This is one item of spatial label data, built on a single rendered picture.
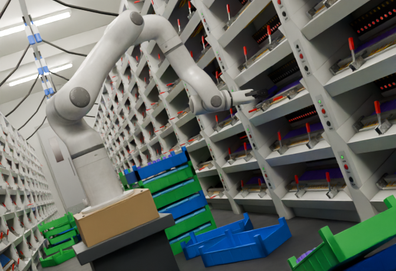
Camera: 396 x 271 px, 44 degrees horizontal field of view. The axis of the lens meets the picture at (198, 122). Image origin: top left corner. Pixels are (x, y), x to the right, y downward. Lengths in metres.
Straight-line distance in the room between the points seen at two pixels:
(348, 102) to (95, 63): 0.87
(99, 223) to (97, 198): 0.11
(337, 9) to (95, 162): 0.90
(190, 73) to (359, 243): 1.08
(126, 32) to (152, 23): 0.18
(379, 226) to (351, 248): 0.09
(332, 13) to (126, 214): 0.88
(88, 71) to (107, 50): 0.12
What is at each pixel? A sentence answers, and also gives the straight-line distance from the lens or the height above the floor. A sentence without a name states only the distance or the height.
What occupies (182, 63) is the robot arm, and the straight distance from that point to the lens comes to 1.98.
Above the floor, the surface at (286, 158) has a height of 0.28.
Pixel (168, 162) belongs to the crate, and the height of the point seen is 0.43.
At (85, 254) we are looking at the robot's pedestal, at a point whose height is 0.27.
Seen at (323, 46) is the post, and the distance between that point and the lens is 1.65.
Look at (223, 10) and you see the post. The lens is 2.34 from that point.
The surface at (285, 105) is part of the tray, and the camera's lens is 1.88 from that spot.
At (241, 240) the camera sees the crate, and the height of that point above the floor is 0.02.
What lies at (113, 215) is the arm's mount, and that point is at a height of 0.34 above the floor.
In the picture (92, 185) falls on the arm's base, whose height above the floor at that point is 0.46.
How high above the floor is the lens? 0.44
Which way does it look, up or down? 3 degrees up
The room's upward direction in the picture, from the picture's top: 21 degrees counter-clockwise
